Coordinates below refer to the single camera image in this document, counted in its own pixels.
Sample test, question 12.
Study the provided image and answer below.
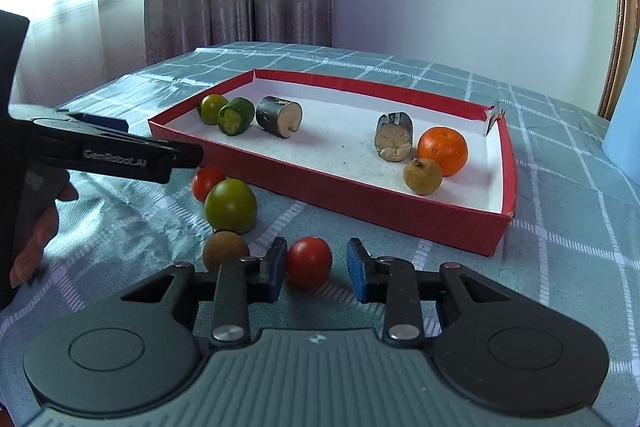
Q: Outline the red cherry tomato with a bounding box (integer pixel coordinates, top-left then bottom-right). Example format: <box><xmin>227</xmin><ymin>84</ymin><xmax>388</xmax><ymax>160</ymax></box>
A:
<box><xmin>286</xmin><ymin>236</ymin><xmax>333</xmax><ymax>291</ymax></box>
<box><xmin>191</xmin><ymin>167</ymin><xmax>226</xmax><ymax>202</ymax></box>

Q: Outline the large green tomato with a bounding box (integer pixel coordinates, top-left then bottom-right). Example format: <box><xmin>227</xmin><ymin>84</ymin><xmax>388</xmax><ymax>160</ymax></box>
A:
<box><xmin>204</xmin><ymin>179</ymin><xmax>257</xmax><ymax>234</ymax></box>

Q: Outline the orange tangerine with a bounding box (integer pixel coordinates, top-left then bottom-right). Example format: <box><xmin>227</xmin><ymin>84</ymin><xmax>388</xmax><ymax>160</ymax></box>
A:
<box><xmin>418</xmin><ymin>127</ymin><xmax>469</xmax><ymax>176</ymax></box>

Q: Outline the person's left hand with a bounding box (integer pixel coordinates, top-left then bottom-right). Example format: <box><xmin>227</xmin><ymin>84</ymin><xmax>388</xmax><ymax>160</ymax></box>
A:
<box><xmin>9</xmin><ymin>164</ymin><xmax>78</xmax><ymax>289</ymax></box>

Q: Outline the green tomato in tray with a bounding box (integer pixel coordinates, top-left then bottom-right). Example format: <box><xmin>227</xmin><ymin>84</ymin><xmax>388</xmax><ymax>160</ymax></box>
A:
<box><xmin>198</xmin><ymin>93</ymin><xmax>228</xmax><ymax>126</ymax></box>

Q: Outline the gold wall trim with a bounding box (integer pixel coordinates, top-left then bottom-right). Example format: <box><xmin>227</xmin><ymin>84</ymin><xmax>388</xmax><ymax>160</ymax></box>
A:
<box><xmin>598</xmin><ymin>0</ymin><xmax>639</xmax><ymax>120</ymax></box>

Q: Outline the light blue kettle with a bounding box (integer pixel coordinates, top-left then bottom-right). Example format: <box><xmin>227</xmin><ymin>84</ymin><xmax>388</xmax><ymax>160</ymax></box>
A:
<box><xmin>602</xmin><ymin>44</ymin><xmax>640</xmax><ymax>183</ymax></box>

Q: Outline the brown kiwi fruit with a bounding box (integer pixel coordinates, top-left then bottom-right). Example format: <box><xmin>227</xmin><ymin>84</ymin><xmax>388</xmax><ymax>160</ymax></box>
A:
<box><xmin>202</xmin><ymin>231</ymin><xmax>250</xmax><ymax>271</ymax></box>

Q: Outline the brown longan fruit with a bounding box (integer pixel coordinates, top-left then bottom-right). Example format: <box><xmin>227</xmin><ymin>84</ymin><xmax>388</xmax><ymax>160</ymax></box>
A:
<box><xmin>402</xmin><ymin>158</ymin><xmax>444</xmax><ymax>195</ymax></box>

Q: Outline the teal checked bedsheet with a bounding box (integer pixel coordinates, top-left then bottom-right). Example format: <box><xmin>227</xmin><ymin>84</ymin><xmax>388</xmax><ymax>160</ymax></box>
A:
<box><xmin>1</xmin><ymin>42</ymin><xmax>639</xmax><ymax>426</ymax></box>

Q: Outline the dark sugarcane piece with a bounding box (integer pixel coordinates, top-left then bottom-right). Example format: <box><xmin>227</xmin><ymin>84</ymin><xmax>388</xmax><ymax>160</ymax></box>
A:
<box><xmin>255</xmin><ymin>95</ymin><xmax>303</xmax><ymax>139</ymax></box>
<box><xmin>374</xmin><ymin>112</ymin><xmax>413</xmax><ymax>162</ymax></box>

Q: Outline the green cucumber piece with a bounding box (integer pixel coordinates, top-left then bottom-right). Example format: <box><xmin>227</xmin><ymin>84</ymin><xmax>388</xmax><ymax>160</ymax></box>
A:
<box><xmin>217</xmin><ymin>98</ymin><xmax>255</xmax><ymax>136</ymax></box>

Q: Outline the red shallow cardboard tray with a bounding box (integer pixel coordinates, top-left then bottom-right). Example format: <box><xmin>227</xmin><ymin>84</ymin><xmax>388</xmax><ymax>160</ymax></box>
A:
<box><xmin>149</xmin><ymin>69</ymin><xmax>518</xmax><ymax>257</ymax></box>

